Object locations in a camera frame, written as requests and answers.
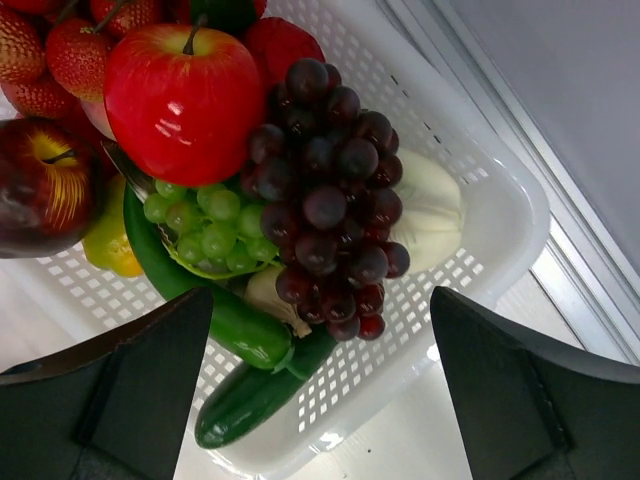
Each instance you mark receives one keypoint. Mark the green grape bunch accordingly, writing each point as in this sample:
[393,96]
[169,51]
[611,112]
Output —
[213,231]

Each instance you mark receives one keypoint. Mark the strawberry bunch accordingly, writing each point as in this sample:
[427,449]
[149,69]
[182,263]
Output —
[76,54]

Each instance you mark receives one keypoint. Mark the green pepper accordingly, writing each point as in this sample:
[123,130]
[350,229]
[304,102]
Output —
[256,337]

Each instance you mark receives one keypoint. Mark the green cucumber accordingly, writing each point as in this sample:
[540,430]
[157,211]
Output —
[249,396]

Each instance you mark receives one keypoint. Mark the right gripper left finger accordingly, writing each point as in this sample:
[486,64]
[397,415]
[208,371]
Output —
[112,407]

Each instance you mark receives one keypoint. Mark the white garlic bulb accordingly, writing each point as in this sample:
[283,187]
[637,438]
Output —
[261,292]

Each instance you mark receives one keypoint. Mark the dark red apple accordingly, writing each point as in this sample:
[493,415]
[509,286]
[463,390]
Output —
[52,188]

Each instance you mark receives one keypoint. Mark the yellow lemon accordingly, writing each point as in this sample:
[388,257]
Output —
[106,245]

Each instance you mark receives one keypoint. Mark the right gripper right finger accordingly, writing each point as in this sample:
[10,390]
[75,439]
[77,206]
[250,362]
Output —
[529,406]

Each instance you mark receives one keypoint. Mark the white bun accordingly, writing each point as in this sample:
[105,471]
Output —
[431,225]

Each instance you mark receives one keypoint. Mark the white plastic basket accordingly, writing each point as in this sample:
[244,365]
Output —
[505,228]

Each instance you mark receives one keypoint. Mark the right aluminium frame post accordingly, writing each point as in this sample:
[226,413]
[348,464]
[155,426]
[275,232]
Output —
[559,82]

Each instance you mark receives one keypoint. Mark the purple grape bunch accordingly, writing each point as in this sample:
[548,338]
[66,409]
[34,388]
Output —
[326,169]

